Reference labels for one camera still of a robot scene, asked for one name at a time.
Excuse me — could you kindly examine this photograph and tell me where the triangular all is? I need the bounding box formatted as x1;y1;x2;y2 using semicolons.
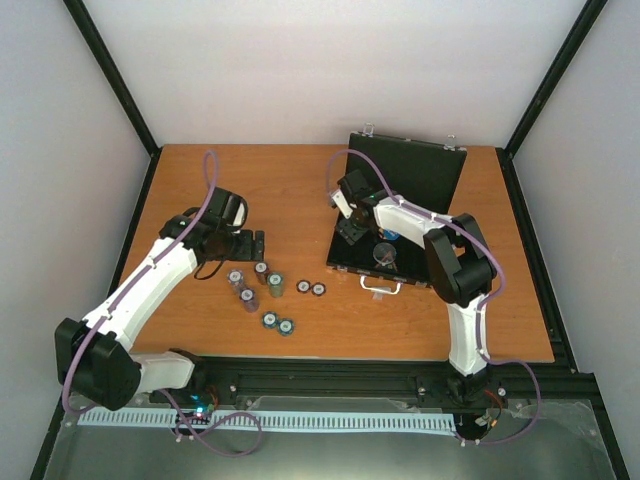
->
373;250;397;271

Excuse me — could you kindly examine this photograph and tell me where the left black frame post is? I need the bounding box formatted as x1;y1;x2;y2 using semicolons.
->
62;0;162;156

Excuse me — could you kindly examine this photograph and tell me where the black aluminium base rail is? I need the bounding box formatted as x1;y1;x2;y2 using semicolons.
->
64;355;599;416

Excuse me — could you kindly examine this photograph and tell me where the light blue cable duct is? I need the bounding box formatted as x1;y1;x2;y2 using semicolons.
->
78;407;456;436

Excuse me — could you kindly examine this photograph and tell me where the blue short stack right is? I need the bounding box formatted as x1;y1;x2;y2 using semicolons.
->
277;318;295;336

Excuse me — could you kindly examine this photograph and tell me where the blue short stack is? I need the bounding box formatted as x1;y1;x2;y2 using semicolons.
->
277;318;295;336
261;311;279;329

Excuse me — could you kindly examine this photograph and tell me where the purple chip stack upper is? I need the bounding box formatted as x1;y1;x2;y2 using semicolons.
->
227;269;245;295

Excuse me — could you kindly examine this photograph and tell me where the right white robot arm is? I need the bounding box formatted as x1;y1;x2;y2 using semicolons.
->
328;170;502;377

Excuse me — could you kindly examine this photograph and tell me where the blue short stack left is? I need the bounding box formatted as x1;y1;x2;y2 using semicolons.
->
261;311;279;329

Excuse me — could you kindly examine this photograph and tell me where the green tall chip stack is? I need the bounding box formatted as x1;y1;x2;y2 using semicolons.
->
266;272;284;298

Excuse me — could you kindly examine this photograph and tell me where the black frame post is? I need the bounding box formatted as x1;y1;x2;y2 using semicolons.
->
503;0;609;156
62;0;162;156

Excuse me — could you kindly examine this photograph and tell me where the clear round dealer button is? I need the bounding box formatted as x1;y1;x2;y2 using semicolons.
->
372;242;397;267

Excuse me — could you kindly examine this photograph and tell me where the right black frame post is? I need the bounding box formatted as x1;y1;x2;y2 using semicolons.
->
503;0;609;156

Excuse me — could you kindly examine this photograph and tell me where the brown tall chip stack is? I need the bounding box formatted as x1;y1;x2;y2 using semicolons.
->
254;261;270;285

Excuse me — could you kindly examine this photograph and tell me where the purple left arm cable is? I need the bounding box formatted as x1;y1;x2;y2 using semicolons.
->
60;148;264;457

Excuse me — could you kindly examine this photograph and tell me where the black poker set case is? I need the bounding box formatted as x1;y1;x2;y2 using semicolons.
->
326;130;467;286

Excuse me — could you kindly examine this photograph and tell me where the purple chip stack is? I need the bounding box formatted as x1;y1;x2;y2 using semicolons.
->
239;287;259;313
227;269;245;295

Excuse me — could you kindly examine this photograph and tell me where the purple chip stack lower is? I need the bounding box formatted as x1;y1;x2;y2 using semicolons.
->
239;287;259;313

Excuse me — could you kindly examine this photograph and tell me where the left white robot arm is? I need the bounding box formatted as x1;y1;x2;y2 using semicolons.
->
54;215;265;411

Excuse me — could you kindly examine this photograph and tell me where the blue round blind button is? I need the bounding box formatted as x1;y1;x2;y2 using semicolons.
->
382;230;400;241

